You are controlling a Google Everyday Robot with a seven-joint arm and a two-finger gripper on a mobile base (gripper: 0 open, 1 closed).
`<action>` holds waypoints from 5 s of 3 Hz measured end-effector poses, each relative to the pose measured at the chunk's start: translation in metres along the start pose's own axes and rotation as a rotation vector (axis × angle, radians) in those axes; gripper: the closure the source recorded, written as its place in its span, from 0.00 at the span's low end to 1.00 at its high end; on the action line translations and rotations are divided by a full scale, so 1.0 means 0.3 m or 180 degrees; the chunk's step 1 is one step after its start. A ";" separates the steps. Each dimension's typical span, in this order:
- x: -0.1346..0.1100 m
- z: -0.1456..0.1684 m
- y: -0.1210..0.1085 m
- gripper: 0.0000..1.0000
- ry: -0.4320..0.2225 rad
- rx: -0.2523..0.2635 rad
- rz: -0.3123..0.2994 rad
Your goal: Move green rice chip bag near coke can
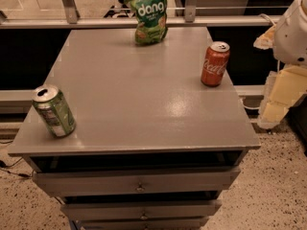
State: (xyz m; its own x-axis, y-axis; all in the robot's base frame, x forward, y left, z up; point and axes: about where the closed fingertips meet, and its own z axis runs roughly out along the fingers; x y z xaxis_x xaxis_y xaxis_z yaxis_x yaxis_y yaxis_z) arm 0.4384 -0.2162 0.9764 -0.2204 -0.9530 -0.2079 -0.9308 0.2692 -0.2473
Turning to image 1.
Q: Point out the grey metal railing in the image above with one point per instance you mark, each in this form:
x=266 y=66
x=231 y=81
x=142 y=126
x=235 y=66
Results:
x=81 y=14

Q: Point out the grey drawer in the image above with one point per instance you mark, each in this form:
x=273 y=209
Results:
x=142 y=210
x=150 y=224
x=135 y=182

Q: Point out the middle grey drawer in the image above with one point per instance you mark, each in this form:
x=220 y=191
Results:
x=142 y=210

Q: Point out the green rice chip bag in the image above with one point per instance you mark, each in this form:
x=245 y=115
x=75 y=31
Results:
x=151 y=16

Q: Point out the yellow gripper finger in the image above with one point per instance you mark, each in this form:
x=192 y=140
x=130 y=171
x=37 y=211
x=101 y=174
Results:
x=265 y=40
x=282 y=91

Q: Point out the black chair base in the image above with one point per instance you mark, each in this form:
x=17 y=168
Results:
x=119 y=10

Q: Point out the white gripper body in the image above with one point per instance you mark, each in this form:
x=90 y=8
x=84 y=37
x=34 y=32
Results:
x=292 y=35

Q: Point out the bottom grey drawer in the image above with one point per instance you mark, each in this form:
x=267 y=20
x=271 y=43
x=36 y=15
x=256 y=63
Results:
x=150 y=224

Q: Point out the top grey drawer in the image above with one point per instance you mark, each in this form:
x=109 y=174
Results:
x=135 y=182

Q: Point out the green soda can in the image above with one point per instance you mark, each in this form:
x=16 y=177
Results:
x=52 y=107

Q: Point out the red coke can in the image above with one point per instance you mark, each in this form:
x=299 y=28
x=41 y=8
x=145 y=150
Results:
x=215 y=62

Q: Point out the grey drawer cabinet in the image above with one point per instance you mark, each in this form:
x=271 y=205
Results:
x=138 y=108

